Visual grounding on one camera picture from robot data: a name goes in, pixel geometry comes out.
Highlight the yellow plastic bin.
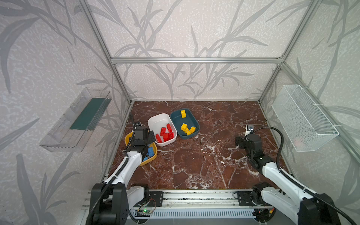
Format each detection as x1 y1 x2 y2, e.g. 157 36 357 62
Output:
124 132 158 167

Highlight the red lego brick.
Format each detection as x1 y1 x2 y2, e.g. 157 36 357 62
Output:
160 127 167 137
163 132 174 142
155 134 162 143
166 123 173 133

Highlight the small yellow lego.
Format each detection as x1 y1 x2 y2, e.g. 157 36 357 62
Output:
187 127 196 136

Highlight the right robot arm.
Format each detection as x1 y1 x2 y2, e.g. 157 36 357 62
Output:
235 125 355 225

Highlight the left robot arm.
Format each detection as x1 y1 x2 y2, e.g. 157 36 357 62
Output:
85 126 155 225

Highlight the white plastic bin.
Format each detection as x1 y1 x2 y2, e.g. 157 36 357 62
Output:
147 113 178 147

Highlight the teal plastic bin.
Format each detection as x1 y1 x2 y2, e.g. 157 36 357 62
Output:
170 108 200 140

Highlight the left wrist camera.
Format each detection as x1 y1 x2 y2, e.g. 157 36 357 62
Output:
135 121 142 127

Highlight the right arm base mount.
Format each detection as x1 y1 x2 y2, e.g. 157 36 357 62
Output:
233 190 273 209

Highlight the white wire wall basket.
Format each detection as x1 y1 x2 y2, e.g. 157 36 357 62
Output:
272 84 339 152

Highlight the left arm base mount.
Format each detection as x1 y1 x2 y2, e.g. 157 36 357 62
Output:
135 191 164 208

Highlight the clear plastic wall shelf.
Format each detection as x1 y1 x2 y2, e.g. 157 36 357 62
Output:
39 88 112 153

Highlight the aluminium front rail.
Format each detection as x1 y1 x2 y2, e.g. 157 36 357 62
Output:
81 189 318 210

